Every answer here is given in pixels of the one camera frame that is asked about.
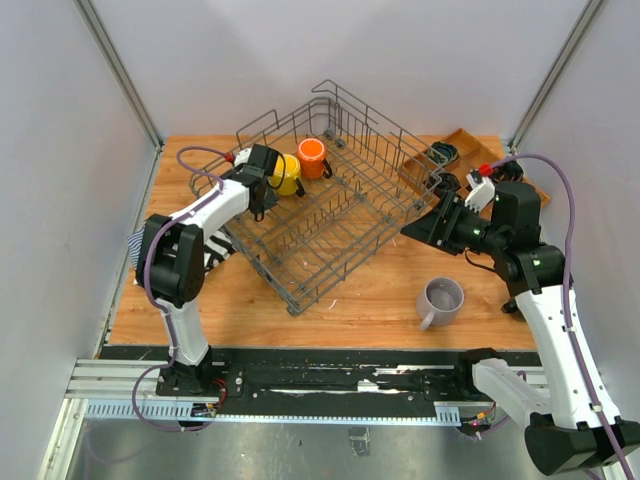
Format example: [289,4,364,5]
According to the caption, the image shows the grey wire dish rack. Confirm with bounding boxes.
[188,78,446,316]

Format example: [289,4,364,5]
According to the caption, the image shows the yellow enamel mug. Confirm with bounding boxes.
[269,154,306,197]

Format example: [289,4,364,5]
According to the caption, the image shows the lilac ceramic mug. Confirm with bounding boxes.
[416,277,465,331]

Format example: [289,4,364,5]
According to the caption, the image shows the black cable bundle right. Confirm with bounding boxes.
[492,159,526,184]

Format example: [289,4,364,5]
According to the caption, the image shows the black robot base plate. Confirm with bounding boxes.
[99,344,546,419]

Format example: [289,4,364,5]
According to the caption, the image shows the slotted cable duct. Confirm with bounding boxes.
[86,398,462,427]

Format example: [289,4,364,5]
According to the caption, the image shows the right aluminium frame post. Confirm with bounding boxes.
[503,0,608,154]

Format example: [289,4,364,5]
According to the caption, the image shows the aluminium frame post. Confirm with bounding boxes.
[73,0,165,151]
[503,0,608,154]

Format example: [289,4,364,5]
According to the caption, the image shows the wooden compartment tray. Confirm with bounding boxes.
[398,128,551,209]

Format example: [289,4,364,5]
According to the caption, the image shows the black cable bundle far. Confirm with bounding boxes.
[425,141,461,167]

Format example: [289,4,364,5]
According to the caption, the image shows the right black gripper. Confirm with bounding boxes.
[401,191,506,256]

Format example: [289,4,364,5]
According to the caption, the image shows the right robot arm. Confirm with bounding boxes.
[401,182,639,476]

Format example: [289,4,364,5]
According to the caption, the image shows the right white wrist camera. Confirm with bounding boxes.
[464,169,495,213]

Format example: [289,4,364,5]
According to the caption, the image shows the black cable bundle left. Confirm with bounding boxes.
[424,171,462,199]

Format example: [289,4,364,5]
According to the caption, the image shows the orange ceramic mug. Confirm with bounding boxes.
[296,138,333,180]

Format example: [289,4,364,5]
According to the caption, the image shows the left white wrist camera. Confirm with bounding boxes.
[233,147,252,168]

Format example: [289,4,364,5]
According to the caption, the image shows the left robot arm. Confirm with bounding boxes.
[136,144,284,396]

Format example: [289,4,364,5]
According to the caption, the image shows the black cable bundle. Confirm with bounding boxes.
[425,141,461,167]
[492,159,526,184]
[424,171,462,199]

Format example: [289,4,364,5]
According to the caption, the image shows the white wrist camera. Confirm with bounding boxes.
[464,169,495,213]
[233,147,252,168]

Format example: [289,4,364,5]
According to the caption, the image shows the left aluminium frame post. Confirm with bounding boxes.
[73,0,165,151]

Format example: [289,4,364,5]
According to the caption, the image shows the black white striped cloth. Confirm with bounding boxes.
[204,229,236,274]

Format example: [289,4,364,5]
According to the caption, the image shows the black mug white inside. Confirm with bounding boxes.
[501,298,522,318]

